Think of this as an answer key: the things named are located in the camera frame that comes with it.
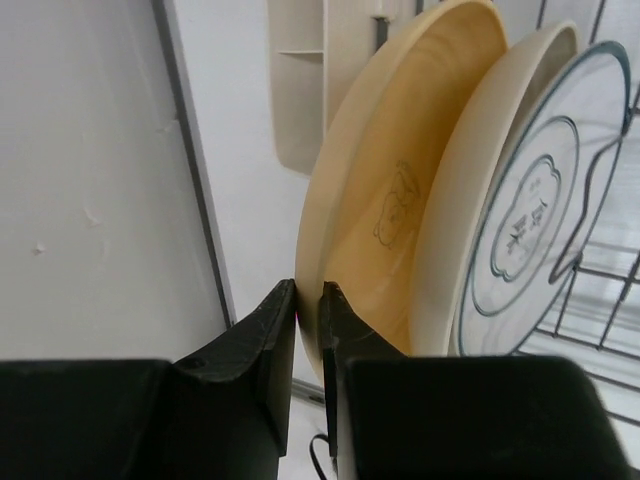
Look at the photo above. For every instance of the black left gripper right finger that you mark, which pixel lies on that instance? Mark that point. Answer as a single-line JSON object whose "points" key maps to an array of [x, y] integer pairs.
{"points": [[391, 416]]}

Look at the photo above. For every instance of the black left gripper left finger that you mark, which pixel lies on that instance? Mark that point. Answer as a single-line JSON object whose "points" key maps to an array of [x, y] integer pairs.
{"points": [[221, 412]]}

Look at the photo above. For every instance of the yellow plate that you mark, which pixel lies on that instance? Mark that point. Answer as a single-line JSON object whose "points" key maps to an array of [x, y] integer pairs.
{"points": [[366, 197]]}

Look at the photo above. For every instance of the cream white plate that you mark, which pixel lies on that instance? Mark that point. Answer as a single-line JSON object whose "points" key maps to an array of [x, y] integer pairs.
{"points": [[501, 100]]}

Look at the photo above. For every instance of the cream plastic cutlery holder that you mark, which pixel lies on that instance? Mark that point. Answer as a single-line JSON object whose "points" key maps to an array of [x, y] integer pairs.
{"points": [[316, 50]]}

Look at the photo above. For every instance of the grey wire dish rack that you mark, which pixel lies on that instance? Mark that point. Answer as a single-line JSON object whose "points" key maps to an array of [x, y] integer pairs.
{"points": [[593, 320]]}

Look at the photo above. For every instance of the aluminium table rail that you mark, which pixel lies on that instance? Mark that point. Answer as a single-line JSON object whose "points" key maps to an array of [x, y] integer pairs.
{"points": [[250, 205]]}

